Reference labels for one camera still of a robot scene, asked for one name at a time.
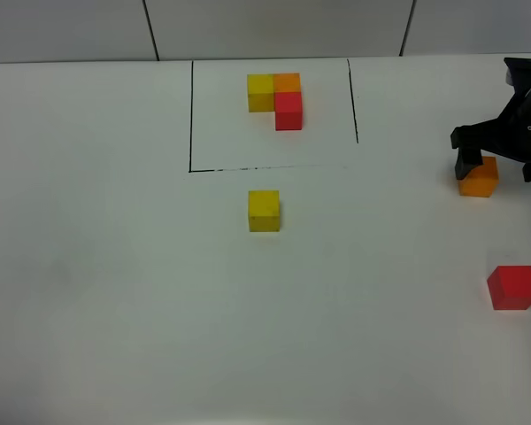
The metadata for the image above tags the orange template block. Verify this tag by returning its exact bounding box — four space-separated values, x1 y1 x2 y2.
273 73 301 93

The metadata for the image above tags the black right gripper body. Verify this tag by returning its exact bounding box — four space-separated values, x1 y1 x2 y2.
450 88 531 163

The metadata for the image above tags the red template block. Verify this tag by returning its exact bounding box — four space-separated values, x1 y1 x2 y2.
274 92 304 131

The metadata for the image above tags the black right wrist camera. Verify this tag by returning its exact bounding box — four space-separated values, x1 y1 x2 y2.
504 58 531 93

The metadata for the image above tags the yellow template block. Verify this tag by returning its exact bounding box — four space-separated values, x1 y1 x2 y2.
247 74 274 112

